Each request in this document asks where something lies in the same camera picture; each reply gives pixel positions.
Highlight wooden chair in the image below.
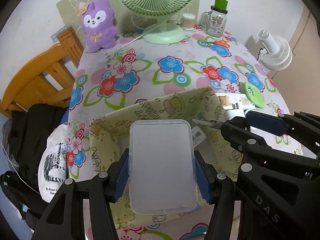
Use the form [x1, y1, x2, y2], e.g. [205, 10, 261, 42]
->
[0, 26, 84, 118]

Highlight black backpack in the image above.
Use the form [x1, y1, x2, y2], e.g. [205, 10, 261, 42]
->
[0, 171, 50, 230]

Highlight beige door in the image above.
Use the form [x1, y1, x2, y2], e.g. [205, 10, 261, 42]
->
[275, 5, 320, 115]

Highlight glass mug jar green lid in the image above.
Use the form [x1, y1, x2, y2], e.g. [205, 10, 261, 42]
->
[201, 0, 228, 37]

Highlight black clothing pile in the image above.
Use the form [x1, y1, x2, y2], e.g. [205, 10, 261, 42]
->
[7, 104, 69, 180]

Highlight white remote control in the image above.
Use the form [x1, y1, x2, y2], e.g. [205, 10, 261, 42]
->
[216, 94, 257, 110]

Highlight small white printed packet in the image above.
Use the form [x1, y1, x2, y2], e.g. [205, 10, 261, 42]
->
[191, 127, 207, 145]

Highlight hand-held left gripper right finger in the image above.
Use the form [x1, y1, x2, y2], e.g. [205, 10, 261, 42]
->
[194, 150, 242, 240]

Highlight purple plush toy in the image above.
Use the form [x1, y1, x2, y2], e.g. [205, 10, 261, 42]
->
[79, 0, 119, 53]

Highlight white printed tote bag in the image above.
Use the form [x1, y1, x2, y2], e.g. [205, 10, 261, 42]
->
[38, 124, 73, 203]

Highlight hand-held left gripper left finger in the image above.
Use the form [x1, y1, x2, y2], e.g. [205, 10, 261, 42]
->
[32, 149, 130, 240]

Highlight green printed backing panel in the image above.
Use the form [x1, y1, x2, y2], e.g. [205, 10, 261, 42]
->
[55, 0, 202, 34]

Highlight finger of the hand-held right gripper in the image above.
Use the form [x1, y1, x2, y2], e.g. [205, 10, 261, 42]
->
[246, 111, 320, 140]
[221, 119, 275, 165]

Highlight cotton swab container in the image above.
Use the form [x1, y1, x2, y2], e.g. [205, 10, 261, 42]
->
[180, 13, 196, 31]

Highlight white fan cable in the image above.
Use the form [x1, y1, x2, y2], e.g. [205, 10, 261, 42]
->
[114, 21, 163, 53]

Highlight blue tape strip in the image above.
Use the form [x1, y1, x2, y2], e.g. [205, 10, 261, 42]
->
[51, 26, 67, 43]

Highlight small silver metal tool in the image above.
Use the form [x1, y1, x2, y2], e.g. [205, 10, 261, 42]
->
[191, 119, 223, 127]

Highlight white floor fan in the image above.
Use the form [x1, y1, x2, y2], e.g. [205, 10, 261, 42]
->
[257, 29, 293, 71]

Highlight orange handled scissors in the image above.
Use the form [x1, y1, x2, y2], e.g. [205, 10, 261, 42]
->
[206, 39, 229, 47]

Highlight yellow printed storage box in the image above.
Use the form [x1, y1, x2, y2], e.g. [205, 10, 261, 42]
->
[89, 87, 244, 228]

